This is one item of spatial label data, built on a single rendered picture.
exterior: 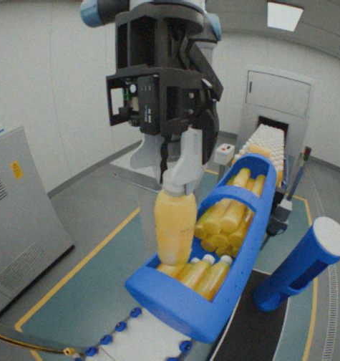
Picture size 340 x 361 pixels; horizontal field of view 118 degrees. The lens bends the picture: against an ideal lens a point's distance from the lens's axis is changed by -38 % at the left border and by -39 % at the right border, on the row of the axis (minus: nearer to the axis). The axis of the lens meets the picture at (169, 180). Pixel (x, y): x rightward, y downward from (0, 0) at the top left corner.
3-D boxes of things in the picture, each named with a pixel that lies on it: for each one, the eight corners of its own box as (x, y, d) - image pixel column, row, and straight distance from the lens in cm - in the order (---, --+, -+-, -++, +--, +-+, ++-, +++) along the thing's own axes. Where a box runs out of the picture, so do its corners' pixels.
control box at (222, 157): (213, 162, 130) (215, 150, 126) (222, 153, 147) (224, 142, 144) (225, 165, 127) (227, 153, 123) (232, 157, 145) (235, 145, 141)
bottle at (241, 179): (247, 180, 101) (238, 197, 85) (237, 173, 101) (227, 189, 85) (253, 172, 98) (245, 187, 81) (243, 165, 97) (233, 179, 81)
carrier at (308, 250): (248, 292, 161) (262, 317, 161) (303, 228, 95) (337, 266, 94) (270, 278, 177) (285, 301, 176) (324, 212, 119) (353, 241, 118)
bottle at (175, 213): (153, 246, 39) (146, 177, 26) (181, 237, 40) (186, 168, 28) (164, 272, 35) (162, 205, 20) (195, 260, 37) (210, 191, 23)
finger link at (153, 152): (123, 188, 24) (122, 124, 19) (151, 170, 27) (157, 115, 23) (139, 199, 22) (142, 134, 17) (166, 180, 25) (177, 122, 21)
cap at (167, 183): (159, 180, 25) (158, 170, 24) (182, 175, 26) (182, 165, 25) (169, 195, 22) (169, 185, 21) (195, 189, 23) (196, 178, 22)
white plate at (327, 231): (306, 226, 94) (305, 228, 95) (338, 263, 93) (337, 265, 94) (325, 210, 118) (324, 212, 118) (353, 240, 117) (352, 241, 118)
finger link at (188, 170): (164, 213, 20) (150, 135, 16) (190, 190, 24) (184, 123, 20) (187, 222, 18) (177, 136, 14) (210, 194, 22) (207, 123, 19)
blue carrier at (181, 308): (130, 297, 64) (113, 266, 37) (227, 184, 113) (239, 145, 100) (197, 343, 63) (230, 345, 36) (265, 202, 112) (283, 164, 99)
